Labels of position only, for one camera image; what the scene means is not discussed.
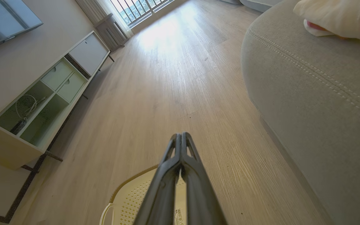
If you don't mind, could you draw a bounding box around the grey upholstered furniture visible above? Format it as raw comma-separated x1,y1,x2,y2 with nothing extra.
220,0,283,13

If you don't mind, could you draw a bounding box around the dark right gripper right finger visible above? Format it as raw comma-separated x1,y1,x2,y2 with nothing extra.
181,132,228,225

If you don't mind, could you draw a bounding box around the cream white garment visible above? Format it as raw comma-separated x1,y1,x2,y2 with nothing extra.
293,0,360,40

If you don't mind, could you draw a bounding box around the window balcony railing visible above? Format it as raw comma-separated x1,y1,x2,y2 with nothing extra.
110,0,175,28

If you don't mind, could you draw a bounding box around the white tv cabinet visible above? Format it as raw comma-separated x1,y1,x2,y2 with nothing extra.
0,30,115,172

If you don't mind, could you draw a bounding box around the beige grey fabric sofa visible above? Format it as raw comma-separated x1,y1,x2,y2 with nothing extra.
241,0,360,225

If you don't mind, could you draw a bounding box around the barcode label sticker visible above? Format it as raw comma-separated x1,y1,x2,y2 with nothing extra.
175,207,186,225

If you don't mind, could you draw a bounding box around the coiled white cable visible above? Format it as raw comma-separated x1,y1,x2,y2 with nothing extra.
15,94,48,121

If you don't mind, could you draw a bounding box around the white sheer curtain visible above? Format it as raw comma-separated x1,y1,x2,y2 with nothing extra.
75,0,134,38

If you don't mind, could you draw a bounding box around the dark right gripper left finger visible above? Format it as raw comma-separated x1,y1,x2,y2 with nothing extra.
132,133,181,225

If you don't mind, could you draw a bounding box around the flat screen television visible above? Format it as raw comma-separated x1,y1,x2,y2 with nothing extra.
0,0,43,53

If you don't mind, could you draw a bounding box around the grey slatted radiator cover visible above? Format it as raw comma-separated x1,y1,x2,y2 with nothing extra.
93,13,129,52

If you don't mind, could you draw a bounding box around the black power adapter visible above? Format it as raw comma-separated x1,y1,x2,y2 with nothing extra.
10,118,28,135

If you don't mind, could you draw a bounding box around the white plastic laundry basket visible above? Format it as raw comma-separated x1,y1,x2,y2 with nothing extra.
100,165,188,225

